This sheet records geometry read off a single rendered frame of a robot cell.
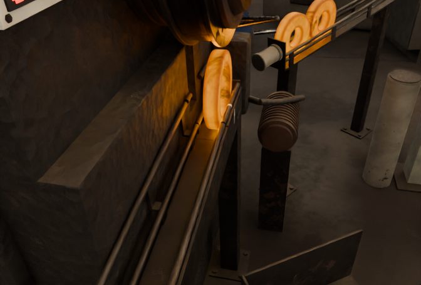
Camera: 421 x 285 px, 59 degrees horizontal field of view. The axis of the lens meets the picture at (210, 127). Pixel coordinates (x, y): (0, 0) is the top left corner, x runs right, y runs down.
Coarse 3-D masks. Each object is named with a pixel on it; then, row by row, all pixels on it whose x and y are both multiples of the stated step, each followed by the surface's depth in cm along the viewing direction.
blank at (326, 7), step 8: (320, 0) 130; (328, 0) 131; (312, 8) 129; (320, 8) 130; (328, 8) 133; (312, 16) 129; (328, 16) 136; (312, 24) 130; (320, 24) 139; (328, 24) 137; (312, 32) 132
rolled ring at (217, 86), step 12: (216, 60) 81; (228, 60) 88; (216, 72) 80; (228, 72) 92; (204, 84) 80; (216, 84) 79; (228, 84) 94; (204, 96) 80; (216, 96) 79; (228, 96) 94; (204, 108) 81; (216, 108) 81; (204, 120) 84; (216, 120) 83
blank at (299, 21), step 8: (288, 16) 122; (296, 16) 122; (304, 16) 125; (280, 24) 122; (288, 24) 121; (296, 24) 124; (304, 24) 127; (280, 32) 122; (288, 32) 123; (296, 32) 130; (304, 32) 129; (288, 40) 125; (296, 40) 130; (304, 40) 131; (288, 48) 126; (296, 56) 132
